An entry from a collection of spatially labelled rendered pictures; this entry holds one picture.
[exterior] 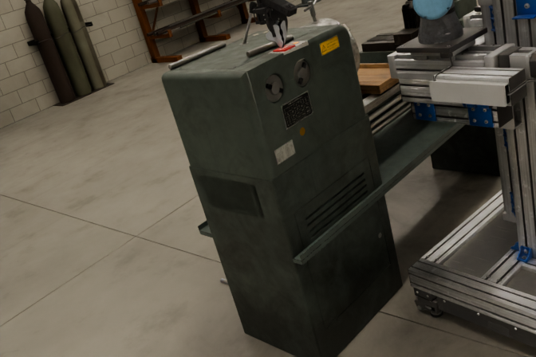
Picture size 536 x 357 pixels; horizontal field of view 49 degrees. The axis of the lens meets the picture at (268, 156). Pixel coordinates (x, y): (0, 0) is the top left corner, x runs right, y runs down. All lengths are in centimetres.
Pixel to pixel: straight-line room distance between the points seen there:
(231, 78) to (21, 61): 711
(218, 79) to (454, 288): 121
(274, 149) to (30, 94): 714
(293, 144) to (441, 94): 53
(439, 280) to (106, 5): 791
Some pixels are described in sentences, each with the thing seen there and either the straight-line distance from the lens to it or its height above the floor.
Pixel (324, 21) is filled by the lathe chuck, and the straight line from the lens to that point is 254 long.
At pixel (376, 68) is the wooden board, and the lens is 295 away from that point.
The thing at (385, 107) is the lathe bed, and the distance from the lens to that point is 269.
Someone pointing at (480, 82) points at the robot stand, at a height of 107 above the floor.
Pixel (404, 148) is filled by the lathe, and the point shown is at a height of 54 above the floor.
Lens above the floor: 169
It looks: 22 degrees down
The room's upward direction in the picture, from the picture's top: 16 degrees counter-clockwise
